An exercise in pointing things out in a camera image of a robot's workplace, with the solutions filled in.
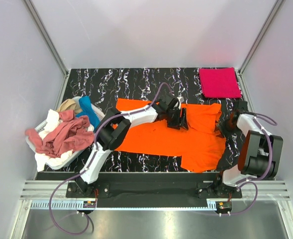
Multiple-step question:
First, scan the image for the orange t shirt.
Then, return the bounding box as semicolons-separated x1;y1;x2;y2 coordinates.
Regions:
117;103;226;173

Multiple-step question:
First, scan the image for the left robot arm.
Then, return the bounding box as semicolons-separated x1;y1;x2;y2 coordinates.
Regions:
75;94;189;193

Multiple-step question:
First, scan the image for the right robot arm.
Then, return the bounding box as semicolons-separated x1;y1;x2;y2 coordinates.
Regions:
211;100;284;198

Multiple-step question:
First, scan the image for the folded magenta t shirt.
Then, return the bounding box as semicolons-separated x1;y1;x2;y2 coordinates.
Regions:
198;67;241;99

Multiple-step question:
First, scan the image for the blue t shirt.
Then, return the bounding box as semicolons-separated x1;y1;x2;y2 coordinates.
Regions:
76;96;100;127

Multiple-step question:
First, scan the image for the beige t shirt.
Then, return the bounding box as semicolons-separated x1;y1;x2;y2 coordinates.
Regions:
56;99;83;114

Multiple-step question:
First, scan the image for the dusty pink t shirt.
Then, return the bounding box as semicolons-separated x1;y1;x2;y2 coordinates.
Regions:
25;110;94;158

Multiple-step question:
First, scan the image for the white laundry basket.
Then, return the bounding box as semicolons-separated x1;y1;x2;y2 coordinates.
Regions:
25;96;104;172

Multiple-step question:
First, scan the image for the white t shirt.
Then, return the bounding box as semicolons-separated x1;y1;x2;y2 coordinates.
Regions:
25;110;94;172

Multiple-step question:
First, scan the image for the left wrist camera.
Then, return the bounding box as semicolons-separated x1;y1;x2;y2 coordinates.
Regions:
175;96;185;109

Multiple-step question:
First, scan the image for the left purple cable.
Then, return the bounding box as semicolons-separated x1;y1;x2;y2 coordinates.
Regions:
48;82;178;235

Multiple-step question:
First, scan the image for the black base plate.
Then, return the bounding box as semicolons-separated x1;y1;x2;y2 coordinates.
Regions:
66;172;242;210

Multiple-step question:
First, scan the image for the slotted cable duct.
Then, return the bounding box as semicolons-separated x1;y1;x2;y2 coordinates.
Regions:
31;200;96;210

